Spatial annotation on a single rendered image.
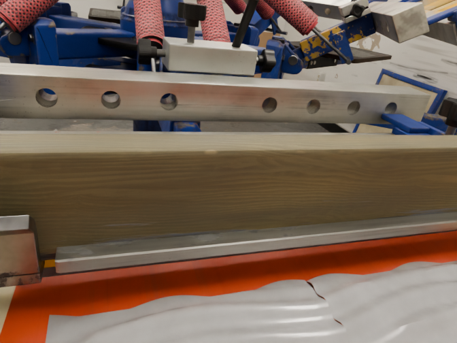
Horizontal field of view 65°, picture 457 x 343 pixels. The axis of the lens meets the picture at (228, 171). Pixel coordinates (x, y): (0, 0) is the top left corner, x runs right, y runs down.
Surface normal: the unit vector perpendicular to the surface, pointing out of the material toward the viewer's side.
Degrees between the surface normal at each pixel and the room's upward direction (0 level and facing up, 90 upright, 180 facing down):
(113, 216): 90
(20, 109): 90
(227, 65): 90
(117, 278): 0
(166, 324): 33
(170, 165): 90
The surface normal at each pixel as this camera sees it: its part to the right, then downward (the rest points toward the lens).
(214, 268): 0.12, -0.88
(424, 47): -0.95, 0.03
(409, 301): 0.34, -0.49
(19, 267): 0.29, 0.47
